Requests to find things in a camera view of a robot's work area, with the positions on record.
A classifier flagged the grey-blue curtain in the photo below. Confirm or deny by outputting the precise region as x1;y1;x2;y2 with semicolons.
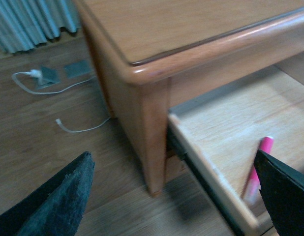
0;0;81;54

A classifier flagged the pink marker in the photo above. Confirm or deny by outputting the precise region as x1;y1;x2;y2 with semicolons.
243;136;274;206

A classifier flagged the open floor socket box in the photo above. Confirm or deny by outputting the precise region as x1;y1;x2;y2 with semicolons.
36;66;61;89

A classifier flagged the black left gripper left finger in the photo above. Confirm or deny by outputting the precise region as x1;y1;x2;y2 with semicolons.
0;151;95;236

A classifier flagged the wooden nightstand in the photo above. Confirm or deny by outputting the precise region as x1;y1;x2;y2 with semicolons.
75;0;304;196

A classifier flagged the white charger cable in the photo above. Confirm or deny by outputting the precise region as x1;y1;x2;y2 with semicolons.
11;69;111;134

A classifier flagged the wooden drawer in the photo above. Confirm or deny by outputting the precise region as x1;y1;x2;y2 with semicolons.
168;66;304;236

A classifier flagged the closed floor socket plate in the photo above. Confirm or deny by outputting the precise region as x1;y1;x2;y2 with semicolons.
63;60;91;79

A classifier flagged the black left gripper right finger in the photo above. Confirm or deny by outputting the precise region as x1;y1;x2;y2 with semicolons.
260;153;304;236

